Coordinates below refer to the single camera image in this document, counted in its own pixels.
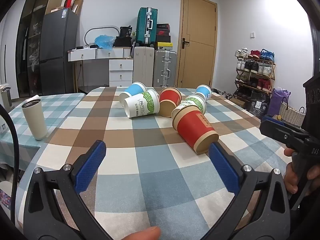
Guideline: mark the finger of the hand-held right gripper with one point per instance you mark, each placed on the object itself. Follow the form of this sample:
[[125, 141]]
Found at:
[[275, 131], [271, 119]]

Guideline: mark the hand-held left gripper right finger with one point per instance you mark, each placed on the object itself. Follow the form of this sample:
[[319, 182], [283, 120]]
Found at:
[[223, 170]]

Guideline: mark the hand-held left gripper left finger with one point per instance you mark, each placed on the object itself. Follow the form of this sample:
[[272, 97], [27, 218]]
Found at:
[[91, 166]]

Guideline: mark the large red paper cup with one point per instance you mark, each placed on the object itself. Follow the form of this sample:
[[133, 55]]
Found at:
[[195, 127]]

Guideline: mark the white green leaf paper cup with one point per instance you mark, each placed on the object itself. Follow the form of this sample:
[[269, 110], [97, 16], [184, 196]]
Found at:
[[140, 105], [195, 103]]

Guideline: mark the white blue print paper cup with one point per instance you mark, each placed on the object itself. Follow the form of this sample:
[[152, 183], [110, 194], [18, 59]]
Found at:
[[203, 91]]

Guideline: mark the small red paper cup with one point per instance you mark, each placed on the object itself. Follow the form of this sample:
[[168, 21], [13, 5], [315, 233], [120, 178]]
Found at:
[[170, 97]]

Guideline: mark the person's right hand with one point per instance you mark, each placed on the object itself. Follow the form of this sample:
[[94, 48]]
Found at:
[[290, 175]]

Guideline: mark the person's left hand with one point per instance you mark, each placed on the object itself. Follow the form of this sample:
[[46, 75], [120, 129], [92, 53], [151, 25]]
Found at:
[[142, 233]]

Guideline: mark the purple bag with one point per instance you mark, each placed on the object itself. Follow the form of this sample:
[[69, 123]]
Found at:
[[278, 102]]

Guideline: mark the black printed bag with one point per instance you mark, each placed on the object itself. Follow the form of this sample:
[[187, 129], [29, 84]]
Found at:
[[258, 105]]

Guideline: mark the woven basket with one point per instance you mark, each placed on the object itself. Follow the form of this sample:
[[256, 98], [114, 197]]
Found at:
[[291, 115]]

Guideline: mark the wooden shoe rack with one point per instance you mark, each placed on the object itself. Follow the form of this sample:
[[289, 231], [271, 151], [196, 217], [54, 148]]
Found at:
[[273, 72]]

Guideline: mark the shoe rack with shoes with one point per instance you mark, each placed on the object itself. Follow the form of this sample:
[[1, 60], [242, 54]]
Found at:
[[255, 67]]

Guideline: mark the pile of floor shoes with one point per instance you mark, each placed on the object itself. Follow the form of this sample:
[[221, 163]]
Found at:
[[222, 93]]

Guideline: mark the teal white checked tablecloth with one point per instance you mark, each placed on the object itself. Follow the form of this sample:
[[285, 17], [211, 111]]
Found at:
[[62, 105]]

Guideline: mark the white steel tumbler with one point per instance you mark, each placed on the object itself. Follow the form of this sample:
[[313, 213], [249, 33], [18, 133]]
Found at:
[[35, 118]]

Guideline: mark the white drawer chest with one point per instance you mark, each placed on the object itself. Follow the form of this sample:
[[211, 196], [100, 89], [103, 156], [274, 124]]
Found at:
[[121, 72]]

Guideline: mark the wooden door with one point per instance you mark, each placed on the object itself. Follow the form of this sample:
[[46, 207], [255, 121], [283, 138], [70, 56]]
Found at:
[[197, 42]]

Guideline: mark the white vanity desk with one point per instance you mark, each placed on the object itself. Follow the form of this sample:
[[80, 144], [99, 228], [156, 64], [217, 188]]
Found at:
[[82, 54]]

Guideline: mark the beige suitcase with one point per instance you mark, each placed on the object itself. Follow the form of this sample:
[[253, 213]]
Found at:
[[143, 65]]

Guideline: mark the silver suitcase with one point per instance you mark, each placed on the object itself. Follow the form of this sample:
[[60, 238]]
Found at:
[[165, 67]]

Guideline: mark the dark grey refrigerator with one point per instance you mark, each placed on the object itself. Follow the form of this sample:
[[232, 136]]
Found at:
[[58, 50]]

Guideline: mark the blue plastic bag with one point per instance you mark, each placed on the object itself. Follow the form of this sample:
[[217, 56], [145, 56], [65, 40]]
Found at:
[[105, 41]]

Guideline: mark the yellow black shoe box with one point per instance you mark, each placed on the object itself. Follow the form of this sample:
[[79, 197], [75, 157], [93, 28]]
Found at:
[[163, 46]]

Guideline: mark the oval mirror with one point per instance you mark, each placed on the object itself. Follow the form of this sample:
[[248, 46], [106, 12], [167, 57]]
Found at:
[[86, 33]]

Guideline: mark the dark shoe box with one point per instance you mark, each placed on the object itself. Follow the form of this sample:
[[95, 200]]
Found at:
[[163, 39]]

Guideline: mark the glass door cabinet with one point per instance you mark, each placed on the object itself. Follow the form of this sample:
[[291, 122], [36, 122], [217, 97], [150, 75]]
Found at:
[[30, 42]]

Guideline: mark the black red shoe box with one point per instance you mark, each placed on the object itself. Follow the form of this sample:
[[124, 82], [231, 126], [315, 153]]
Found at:
[[163, 32]]

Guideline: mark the teal suitcase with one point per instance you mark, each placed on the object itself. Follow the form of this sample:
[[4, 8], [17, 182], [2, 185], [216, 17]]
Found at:
[[145, 26]]

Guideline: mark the cardboard box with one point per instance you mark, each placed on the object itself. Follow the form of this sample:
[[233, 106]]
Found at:
[[78, 6]]

